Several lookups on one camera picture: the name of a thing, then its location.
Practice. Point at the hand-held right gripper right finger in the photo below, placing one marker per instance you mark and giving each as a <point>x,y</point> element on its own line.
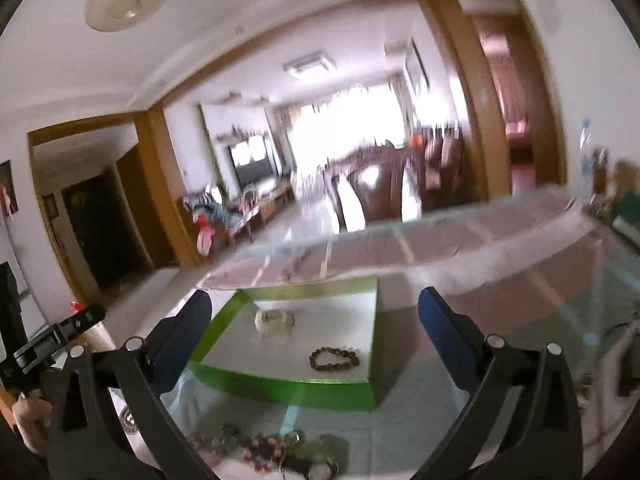
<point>445,340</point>

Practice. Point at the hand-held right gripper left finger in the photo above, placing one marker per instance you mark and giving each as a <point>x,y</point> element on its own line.
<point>184,332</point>

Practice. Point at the green cardboard box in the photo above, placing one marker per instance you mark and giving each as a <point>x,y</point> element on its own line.
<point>300,394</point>

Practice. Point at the dark bangle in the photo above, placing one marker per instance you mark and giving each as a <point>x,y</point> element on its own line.
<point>300,462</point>

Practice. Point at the person's left hand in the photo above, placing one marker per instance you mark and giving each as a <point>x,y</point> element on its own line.
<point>31,417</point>

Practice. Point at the red children's ride-on toy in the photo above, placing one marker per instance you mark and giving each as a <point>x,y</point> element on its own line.
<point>205,232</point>

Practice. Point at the dark wooden door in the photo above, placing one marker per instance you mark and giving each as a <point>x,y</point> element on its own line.
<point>100,230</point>

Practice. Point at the wooden television cabinet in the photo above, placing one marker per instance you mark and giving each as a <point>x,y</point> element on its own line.
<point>270,202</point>

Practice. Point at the brown wooden chair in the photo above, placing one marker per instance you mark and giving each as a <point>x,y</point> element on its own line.
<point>385,190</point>

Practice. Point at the television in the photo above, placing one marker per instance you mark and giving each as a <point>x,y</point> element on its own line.
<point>252,162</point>

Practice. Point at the green hanging vine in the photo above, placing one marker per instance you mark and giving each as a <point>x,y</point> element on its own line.
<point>209,145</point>

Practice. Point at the teal box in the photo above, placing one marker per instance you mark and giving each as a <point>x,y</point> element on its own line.
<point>629,210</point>

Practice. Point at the plastic water bottle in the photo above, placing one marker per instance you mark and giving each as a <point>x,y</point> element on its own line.
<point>586,132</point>

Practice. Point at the rectangular ceiling light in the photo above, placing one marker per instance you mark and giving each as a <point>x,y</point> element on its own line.
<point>310,64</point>

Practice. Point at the round ceiling lamp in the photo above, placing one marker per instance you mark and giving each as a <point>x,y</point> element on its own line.
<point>122,0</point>

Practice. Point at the framed wall picture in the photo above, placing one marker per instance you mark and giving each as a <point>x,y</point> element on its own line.
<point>417,67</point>

